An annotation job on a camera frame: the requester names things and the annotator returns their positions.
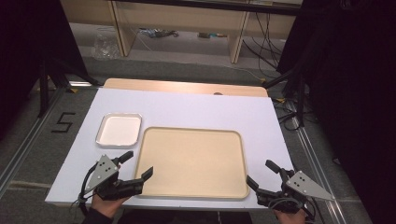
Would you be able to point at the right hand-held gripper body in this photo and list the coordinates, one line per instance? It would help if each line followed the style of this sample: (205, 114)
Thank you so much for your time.
(303, 186)

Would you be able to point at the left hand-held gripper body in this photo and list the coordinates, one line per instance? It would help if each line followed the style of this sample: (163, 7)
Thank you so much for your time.
(104, 174)

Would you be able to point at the person's left hand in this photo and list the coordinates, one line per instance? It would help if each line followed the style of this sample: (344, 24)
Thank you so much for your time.
(106, 207)

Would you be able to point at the person's right hand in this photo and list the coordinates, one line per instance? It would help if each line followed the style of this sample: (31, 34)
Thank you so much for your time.
(292, 217)

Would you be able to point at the small white square tray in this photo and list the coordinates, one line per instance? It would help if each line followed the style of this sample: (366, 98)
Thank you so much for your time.
(120, 130)

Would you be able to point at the large beige tray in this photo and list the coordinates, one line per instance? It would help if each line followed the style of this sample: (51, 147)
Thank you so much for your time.
(193, 161)

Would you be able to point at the black metal stand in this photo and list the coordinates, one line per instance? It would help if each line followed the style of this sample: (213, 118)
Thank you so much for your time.
(297, 93)
(46, 84)

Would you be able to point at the light wooden table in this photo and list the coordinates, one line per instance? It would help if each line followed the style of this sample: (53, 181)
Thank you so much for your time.
(174, 86)

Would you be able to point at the black curtain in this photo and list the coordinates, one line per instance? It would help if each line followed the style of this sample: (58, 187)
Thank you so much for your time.
(28, 46)
(351, 93)

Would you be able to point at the clear plastic bag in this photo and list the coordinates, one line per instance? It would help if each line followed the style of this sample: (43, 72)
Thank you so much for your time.
(105, 43)

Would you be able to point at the blue clutter under desk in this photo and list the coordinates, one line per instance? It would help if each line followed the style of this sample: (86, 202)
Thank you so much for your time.
(157, 32)

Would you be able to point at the small dark floor item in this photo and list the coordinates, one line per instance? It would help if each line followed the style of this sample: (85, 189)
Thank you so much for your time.
(211, 35)

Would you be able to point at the light wooden desk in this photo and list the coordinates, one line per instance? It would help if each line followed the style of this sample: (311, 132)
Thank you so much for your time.
(186, 18)

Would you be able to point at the metal floor rail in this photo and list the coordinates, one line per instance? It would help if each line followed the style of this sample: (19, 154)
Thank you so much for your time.
(317, 161)
(28, 146)

